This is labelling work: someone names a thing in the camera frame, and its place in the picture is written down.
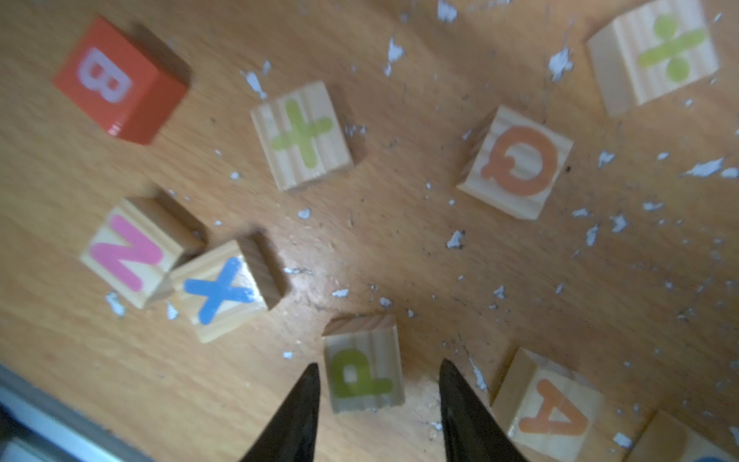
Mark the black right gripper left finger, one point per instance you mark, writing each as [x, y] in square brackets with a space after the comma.
[291, 434]

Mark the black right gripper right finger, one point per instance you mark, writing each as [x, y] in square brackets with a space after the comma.
[470, 431]

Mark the wooden block orange A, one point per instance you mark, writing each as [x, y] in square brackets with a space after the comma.
[546, 407]

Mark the wooden block green P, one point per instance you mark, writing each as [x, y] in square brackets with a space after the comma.
[363, 363]

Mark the red block letter B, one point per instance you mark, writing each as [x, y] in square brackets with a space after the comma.
[119, 84]

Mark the wooden block blue X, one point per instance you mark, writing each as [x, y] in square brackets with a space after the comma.
[223, 288]

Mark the wooden block blue O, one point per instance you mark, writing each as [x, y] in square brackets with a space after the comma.
[667, 439]

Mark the wooden block pink N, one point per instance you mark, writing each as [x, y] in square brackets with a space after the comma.
[138, 245]

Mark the wooden block orange Q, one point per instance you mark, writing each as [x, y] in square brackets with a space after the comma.
[515, 164]

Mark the wooden block green division sign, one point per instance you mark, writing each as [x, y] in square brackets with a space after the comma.
[651, 51]

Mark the aluminium front rail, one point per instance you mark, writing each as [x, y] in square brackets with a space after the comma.
[37, 427]

